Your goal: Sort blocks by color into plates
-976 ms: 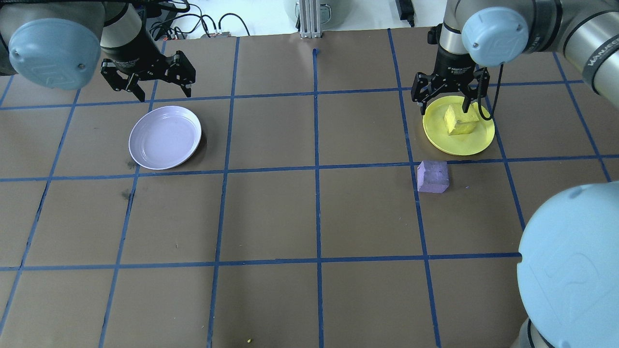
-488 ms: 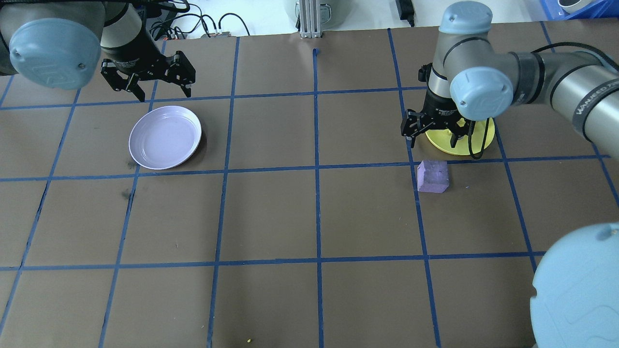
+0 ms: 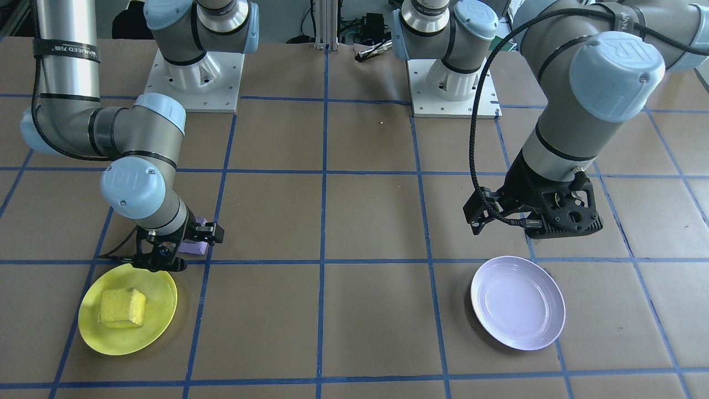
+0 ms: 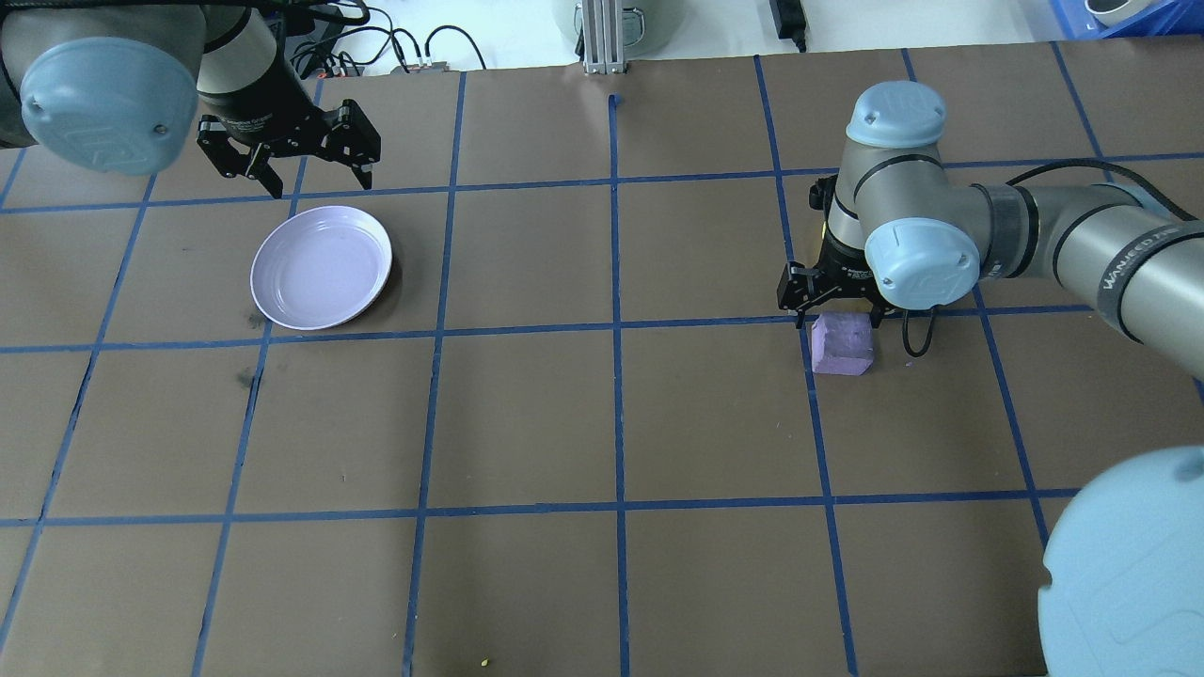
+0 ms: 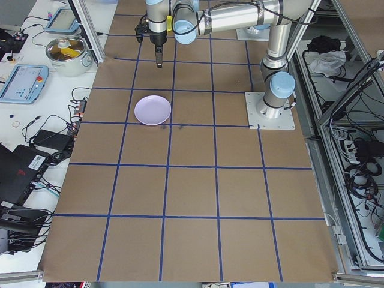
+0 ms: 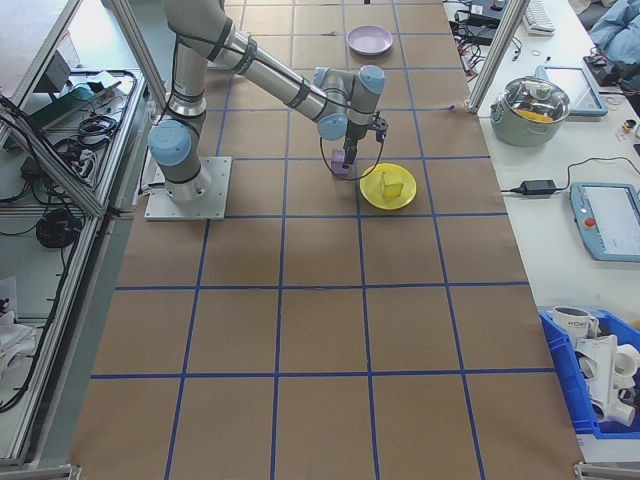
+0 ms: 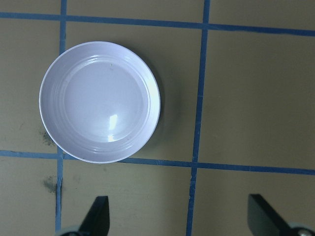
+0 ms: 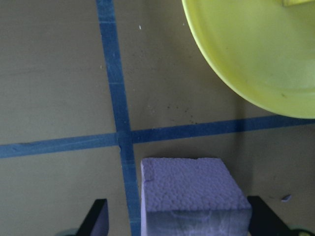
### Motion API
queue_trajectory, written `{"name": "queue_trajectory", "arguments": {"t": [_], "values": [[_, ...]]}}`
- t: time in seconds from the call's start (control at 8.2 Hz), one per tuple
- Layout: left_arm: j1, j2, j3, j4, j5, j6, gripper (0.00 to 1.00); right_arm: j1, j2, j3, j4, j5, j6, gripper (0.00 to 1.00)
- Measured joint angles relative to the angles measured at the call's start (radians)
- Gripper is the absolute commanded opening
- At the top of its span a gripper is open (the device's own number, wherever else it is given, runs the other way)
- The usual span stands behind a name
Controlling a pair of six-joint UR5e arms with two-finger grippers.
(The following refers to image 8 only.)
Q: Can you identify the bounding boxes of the purple foam block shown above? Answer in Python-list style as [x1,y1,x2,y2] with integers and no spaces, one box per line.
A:
[140,157,252,236]

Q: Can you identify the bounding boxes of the yellow round plate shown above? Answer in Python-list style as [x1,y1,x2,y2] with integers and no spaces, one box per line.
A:
[181,0,315,119]

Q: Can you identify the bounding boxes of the yellow foam block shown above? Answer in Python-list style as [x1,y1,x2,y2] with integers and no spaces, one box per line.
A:
[282,0,315,7]

